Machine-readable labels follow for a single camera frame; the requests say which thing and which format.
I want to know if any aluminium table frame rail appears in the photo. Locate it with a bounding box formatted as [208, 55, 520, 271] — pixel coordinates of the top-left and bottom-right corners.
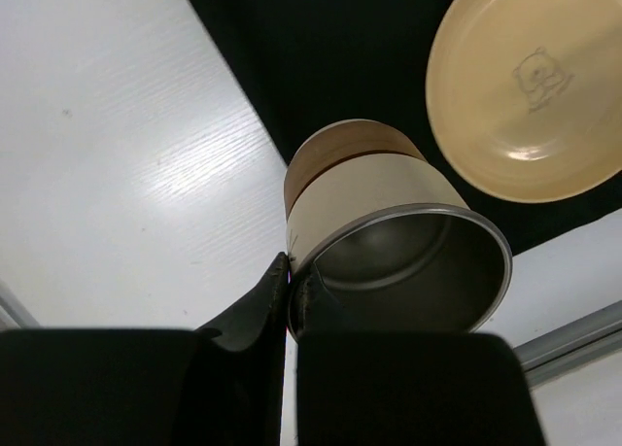
[515, 301, 621, 388]

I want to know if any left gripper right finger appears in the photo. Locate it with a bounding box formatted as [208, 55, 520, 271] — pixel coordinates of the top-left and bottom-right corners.
[295, 267, 546, 445]

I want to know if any beige plate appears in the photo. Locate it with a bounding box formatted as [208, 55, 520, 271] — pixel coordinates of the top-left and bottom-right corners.
[426, 0, 621, 203]

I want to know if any black cloth placemat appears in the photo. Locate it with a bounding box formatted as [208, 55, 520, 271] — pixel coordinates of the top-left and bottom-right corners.
[189, 0, 621, 254]

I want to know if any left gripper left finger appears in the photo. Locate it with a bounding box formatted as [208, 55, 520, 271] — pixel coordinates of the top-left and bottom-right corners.
[1, 254, 289, 445]

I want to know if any paper cup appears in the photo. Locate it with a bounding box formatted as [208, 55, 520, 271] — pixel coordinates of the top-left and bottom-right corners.
[284, 119, 512, 337]

